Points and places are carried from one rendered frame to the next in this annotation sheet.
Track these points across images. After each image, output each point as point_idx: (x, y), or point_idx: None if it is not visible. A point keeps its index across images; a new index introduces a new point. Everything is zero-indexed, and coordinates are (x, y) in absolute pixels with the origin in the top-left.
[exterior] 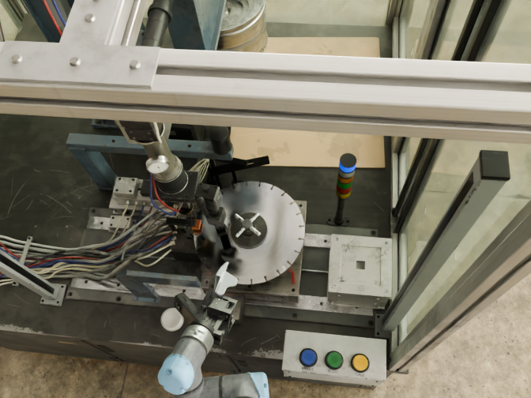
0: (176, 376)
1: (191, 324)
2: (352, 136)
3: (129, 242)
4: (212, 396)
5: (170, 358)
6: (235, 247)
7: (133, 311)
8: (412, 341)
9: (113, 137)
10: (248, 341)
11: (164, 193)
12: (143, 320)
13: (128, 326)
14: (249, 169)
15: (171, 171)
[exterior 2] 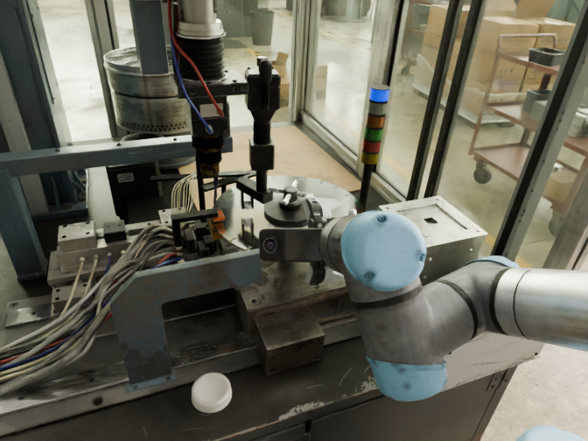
0: (401, 220)
1: (331, 221)
2: (319, 176)
3: (108, 281)
4: (451, 300)
5: (355, 220)
6: (284, 227)
7: (133, 410)
8: None
9: (56, 148)
10: (346, 375)
11: (199, 83)
12: (157, 416)
13: (132, 437)
14: None
15: (216, 22)
